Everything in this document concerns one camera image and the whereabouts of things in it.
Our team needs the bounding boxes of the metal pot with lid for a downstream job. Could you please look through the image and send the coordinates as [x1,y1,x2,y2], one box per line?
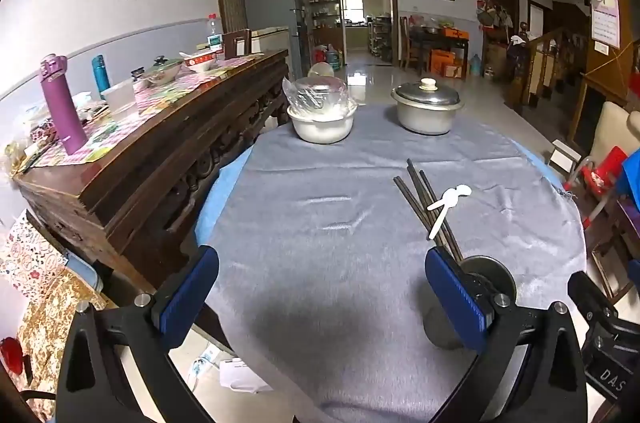
[390,78,464,135]

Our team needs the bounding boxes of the purple thermos bottle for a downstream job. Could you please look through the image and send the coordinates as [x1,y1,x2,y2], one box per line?
[40,54,88,155]

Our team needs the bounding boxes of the wooden stair railing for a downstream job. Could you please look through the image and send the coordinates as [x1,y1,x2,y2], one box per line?
[505,28,588,109]

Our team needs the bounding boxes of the checkered pink table mat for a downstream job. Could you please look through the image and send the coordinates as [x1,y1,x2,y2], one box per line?
[30,56,261,169]

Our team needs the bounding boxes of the grey tablecloth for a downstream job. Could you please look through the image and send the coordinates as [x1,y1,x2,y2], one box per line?
[202,103,587,423]

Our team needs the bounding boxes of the teal thermos bottle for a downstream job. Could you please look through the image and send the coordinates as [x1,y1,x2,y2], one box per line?
[91,54,110,100]

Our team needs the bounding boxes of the white cardboard box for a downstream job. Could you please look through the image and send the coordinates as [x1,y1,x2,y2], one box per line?
[248,26,291,54]

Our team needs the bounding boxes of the wall calendar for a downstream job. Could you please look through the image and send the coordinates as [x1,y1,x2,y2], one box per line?
[590,0,622,49]

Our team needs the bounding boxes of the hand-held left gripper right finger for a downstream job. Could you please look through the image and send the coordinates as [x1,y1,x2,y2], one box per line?
[424,247,588,423]

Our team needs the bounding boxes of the orange cardboard box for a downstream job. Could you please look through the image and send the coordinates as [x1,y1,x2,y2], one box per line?
[430,50,458,76]

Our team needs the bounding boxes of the grey refrigerator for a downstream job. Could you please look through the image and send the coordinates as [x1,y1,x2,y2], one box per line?
[236,0,306,79]

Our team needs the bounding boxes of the shelf with jars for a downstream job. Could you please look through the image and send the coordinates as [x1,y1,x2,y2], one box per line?
[302,0,343,29]

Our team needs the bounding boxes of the white bowl with red print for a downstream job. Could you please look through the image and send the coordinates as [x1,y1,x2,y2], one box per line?
[182,52,217,72]

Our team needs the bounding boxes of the red plastic chair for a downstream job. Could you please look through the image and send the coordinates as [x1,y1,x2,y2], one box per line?
[565,146,628,234]

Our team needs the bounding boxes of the floral printed cloth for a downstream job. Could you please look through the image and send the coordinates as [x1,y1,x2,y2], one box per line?
[0,208,108,396]

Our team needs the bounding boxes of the pot with glass lid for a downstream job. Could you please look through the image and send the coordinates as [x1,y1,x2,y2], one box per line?
[131,56,185,85]

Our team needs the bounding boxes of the plastic bottle with red cap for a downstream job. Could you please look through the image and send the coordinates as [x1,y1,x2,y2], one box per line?
[206,14,223,51]

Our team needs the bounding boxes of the dark wooden sideboard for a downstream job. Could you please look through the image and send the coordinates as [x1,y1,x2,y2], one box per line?
[12,50,292,299]

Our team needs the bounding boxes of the dark wooden side table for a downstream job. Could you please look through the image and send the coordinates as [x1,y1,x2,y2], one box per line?
[400,17,471,76]

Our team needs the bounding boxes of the white plastic container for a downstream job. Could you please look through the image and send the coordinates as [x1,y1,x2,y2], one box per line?
[101,80,138,114]

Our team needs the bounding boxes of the cream armchair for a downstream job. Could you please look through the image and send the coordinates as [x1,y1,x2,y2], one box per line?
[590,102,640,164]

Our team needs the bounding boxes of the blue table cover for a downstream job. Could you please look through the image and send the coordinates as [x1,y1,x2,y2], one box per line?
[194,143,568,249]

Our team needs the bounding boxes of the small white stool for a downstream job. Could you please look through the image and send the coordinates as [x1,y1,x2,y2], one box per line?
[548,139,583,174]

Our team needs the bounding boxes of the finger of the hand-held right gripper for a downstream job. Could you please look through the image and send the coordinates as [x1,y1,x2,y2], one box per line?
[567,272,626,329]

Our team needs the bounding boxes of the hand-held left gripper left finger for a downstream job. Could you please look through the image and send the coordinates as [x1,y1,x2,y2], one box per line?
[54,245,221,423]

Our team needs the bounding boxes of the white basin with plastic wrap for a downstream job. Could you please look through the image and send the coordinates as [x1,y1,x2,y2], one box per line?
[282,76,359,145]

